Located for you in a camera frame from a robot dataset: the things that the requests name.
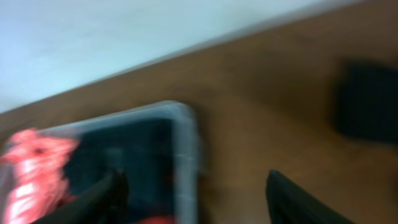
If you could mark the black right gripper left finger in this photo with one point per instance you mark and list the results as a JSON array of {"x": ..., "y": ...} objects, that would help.
[{"x": 104, "y": 202}]

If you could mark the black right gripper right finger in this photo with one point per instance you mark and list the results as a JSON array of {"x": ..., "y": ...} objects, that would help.
[{"x": 288, "y": 203}]

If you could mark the red navy plaid shirt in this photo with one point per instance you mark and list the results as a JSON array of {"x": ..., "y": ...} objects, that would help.
[{"x": 155, "y": 219}]

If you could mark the pink garment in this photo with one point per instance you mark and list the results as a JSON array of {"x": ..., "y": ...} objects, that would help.
[{"x": 40, "y": 185}]

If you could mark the navy garment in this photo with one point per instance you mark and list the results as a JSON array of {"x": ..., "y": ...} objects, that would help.
[{"x": 143, "y": 151}]

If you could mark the clear plastic storage bin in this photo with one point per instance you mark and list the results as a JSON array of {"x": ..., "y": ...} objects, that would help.
[{"x": 184, "y": 138}]

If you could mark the black garment with band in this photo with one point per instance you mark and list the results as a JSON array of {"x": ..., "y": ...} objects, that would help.
[{"x": 366, "y": 101}]

